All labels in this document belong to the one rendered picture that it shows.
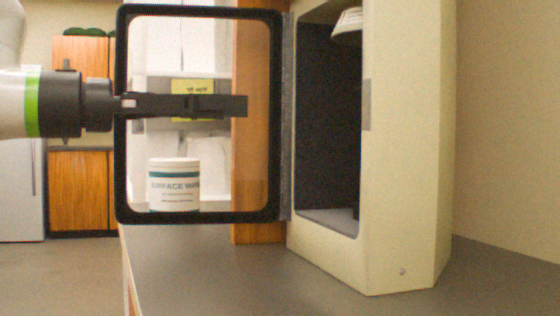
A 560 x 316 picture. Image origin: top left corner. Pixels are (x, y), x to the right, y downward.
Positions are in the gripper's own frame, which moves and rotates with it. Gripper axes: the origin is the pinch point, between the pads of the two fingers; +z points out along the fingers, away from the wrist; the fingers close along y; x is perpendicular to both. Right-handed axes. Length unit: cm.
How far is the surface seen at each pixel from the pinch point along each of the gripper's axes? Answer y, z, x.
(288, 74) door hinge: 17.4, 15.9, -7.3
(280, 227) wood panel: 22.8, 16.8, 22.6
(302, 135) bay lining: 14.2, 17.6, 4.0
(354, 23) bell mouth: -4.0, 18.5, -13.3
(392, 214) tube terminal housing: -14.2, 19.6, 14.2
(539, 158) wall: -3, 59, 7
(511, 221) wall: 3, 59, 20
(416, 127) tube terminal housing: -14.2, 23.1, 2.4
